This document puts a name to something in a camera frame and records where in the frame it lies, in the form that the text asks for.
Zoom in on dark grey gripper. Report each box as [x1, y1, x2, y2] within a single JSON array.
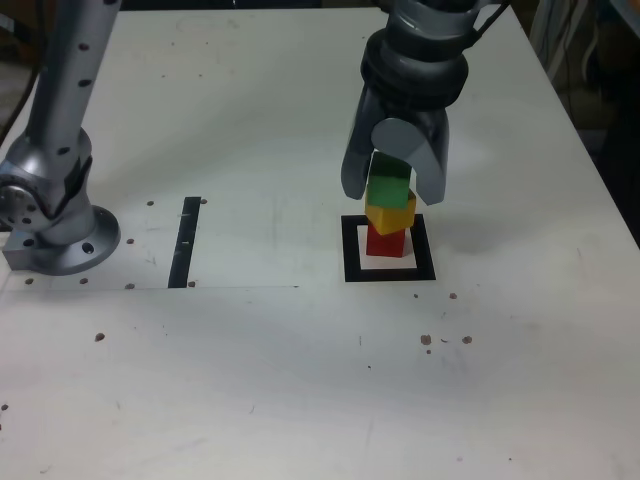
[[340, 47, 470, 208]]

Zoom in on green cube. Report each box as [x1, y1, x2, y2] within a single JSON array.
[[365, 151, 414, 210]]

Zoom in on yellow cube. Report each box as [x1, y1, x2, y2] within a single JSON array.
[[363, 188, 418, 237]]

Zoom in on red cube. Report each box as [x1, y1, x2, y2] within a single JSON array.
[[365, 223, 407, 259]]

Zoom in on black tape square outline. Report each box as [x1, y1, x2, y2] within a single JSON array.
[[340, 213, 437, 284]]

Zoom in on black tape strip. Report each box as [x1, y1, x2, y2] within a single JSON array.
[[167, 196, 202, 290]]

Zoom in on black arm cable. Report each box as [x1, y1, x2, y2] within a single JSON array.
[[467, 0, 512, 47]]

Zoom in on white hanging cables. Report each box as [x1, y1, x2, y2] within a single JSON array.
[[529, 0, 601, 91]]

